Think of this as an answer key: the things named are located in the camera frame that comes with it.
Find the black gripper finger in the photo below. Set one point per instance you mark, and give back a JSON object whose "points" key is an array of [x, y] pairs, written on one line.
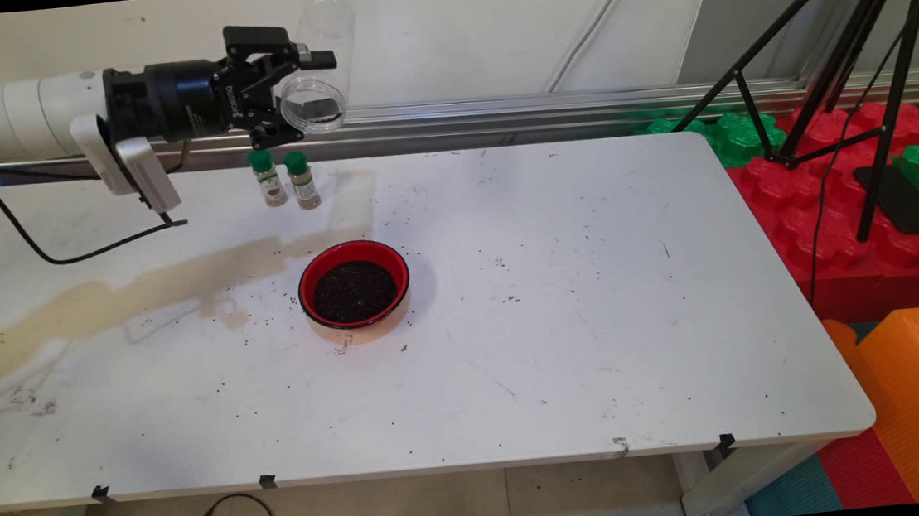
{"points": [[269, 125], [258, 43]]}

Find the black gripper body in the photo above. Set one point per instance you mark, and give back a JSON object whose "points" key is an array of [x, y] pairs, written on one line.
{"points": [[179, 99]]}

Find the clear plastic jar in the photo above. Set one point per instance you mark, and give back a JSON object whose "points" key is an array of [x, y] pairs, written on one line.
{"points": [[328, 37]]}

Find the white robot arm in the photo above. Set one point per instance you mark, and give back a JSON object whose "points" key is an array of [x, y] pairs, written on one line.
{"points": [[23, 117]]}

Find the green-capped spice bottle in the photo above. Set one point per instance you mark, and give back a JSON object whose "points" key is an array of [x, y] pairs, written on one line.
{"points": [[270, 183], [304, 184]]}

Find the red bowl with black seeds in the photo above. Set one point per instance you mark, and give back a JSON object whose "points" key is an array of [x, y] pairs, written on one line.
{"points": [[319, 274]]}

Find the black tape strip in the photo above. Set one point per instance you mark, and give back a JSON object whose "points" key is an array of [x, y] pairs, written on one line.
{"points": [[101, 493], [268, 482], [726, 443]]}

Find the white table leg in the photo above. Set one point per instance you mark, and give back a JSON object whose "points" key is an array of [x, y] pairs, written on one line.
{"points": [[721, 489]]}

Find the black tripod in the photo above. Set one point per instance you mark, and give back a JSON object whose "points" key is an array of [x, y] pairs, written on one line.
{"points": [[897, 87]]}

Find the teal floor mat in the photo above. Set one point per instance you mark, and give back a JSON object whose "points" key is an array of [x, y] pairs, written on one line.
{"points": [[792, 491]]}

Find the red floor mat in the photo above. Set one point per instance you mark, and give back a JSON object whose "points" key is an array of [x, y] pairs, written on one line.
{"points": [[865, 472]]}

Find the white and grey wrist camera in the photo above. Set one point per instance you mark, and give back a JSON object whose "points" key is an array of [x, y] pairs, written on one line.
{"points": [[144, 173]]}

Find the aluminium wall rail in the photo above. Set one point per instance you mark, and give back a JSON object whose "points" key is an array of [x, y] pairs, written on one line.
{"points": [[496, 109]]}

